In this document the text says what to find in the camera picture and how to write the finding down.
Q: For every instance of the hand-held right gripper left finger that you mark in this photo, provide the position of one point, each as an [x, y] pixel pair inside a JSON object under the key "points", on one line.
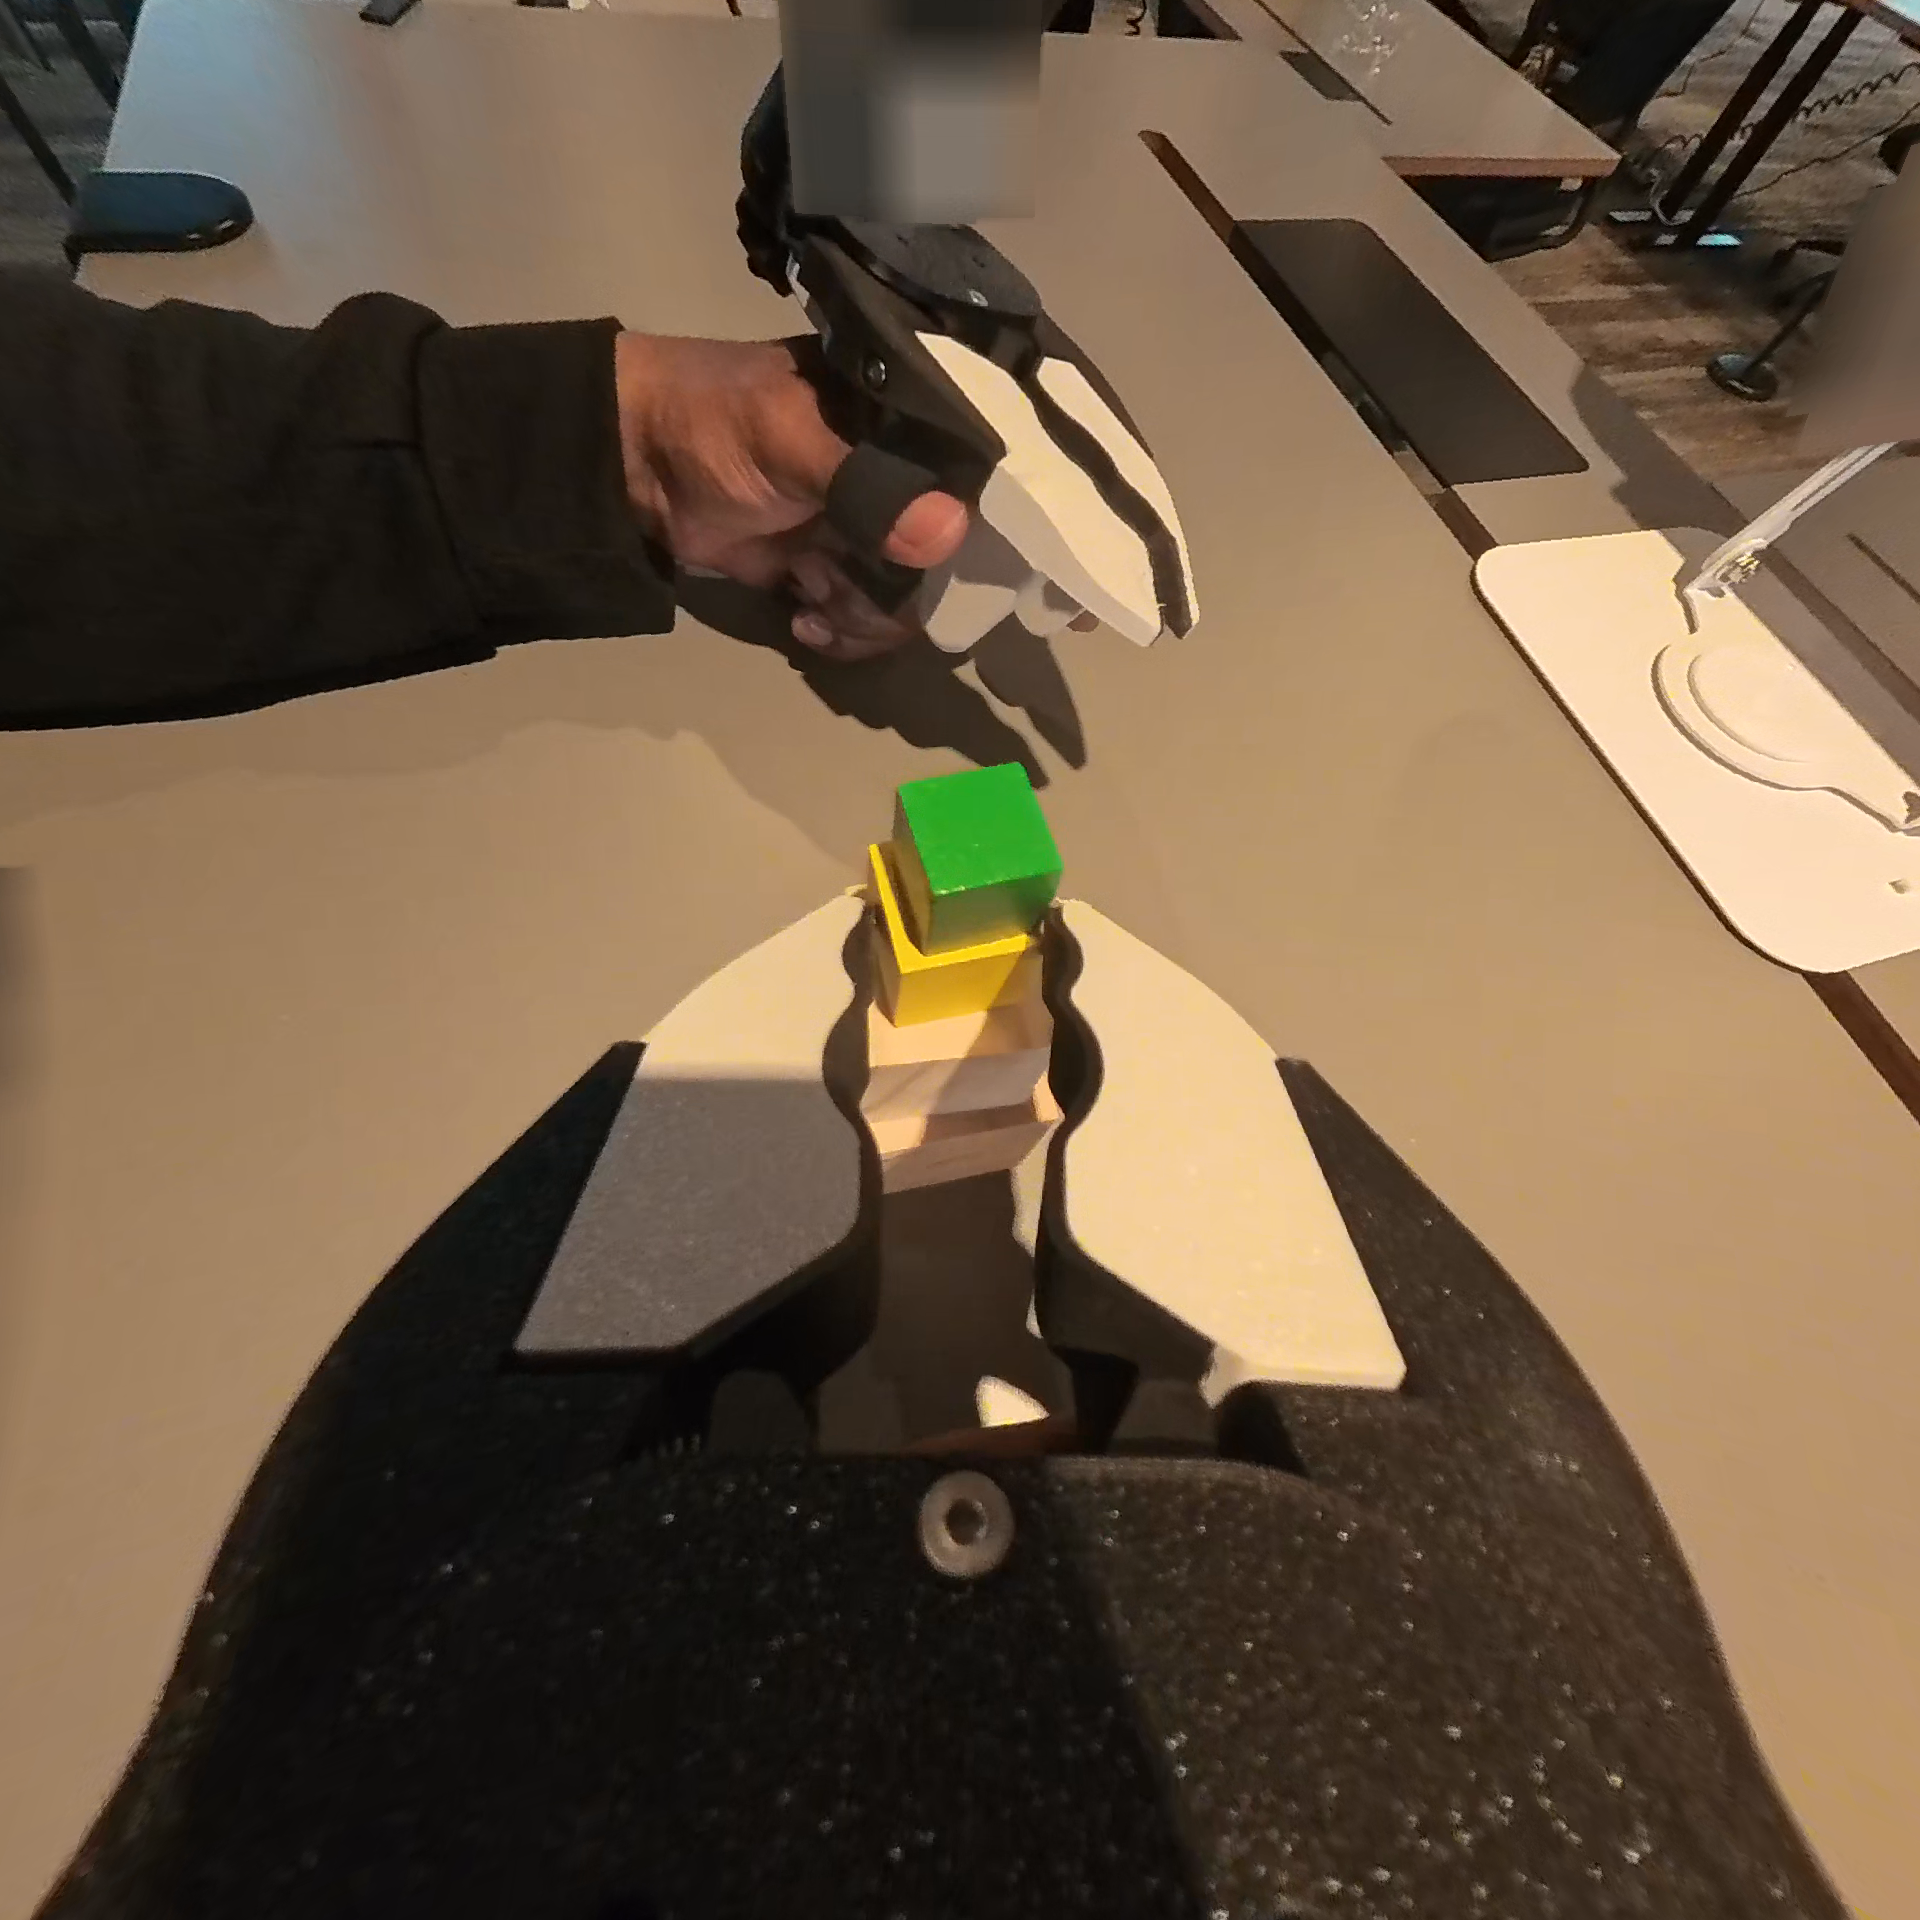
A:
{"points": [[704, 1171]]}

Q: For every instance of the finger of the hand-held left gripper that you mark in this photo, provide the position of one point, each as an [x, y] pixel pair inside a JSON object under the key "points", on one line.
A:
{"points": [[1050, 518], [1119, 451]]}

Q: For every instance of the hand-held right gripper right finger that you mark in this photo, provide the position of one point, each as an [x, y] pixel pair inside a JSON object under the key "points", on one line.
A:
{"points": [[1215, 1185]]}

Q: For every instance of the large natural wooden cube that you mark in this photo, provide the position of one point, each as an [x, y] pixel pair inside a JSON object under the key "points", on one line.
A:
{"points": [[960, 1158]]}

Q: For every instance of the yellow wooden cube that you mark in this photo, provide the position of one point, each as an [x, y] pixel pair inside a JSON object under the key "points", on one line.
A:
{"points": [[948, 982]]}

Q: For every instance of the green wooden cube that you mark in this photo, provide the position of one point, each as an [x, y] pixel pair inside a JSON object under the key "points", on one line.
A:
{"points": [[975, 855]]}

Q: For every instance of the person's left forearm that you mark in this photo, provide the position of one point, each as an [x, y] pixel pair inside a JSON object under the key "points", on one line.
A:
{"points": [[270, 494]]}

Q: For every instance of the person's left hand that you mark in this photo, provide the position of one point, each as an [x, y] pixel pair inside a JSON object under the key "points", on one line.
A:
{"points": [[721, 451]]}

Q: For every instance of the black desk mat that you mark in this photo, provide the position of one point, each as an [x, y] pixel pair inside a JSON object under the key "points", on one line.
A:
{"points": [[1410, 353]]}

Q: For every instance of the brown-edged side table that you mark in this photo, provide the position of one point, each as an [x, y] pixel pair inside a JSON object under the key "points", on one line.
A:
{"points": [[1470, 120]]}

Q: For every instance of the blue chair seat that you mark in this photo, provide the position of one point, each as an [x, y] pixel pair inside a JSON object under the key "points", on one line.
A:
{"points": [[159, 206]]}

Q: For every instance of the white stand with base plate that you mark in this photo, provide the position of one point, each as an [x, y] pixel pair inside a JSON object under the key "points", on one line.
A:
{"points": [[1724, 751]]}

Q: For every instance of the black table frame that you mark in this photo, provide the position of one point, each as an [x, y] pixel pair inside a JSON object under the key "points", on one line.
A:
{"points": [[1754, 120]]}

